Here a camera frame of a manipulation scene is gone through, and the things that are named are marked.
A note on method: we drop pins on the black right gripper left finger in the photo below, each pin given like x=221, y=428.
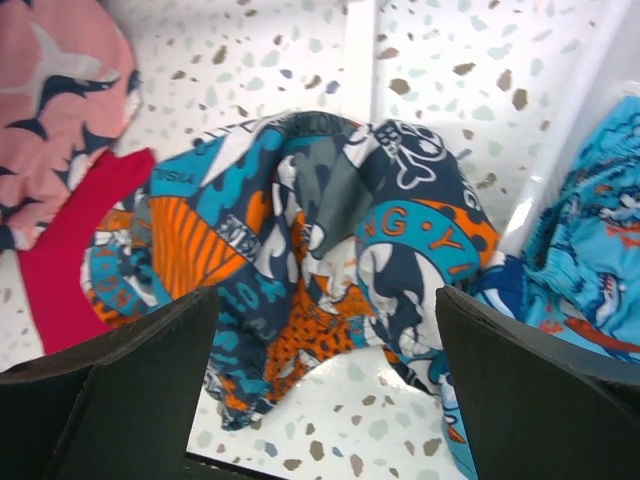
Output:
x=119, y=406

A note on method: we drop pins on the navy orange pirate shorts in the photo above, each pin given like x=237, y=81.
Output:
x=319, y=235

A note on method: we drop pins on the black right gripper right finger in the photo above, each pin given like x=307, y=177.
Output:
x=534, y=406

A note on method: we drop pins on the light blue shark shorts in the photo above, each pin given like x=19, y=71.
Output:
x=577, y=276

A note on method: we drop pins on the red folded cloth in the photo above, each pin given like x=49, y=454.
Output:
x=51, y=269

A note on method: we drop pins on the pink shark shorts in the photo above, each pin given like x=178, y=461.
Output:
x=69, y=89

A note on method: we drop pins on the white clothes rack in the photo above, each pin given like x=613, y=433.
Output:
x=359, y=59

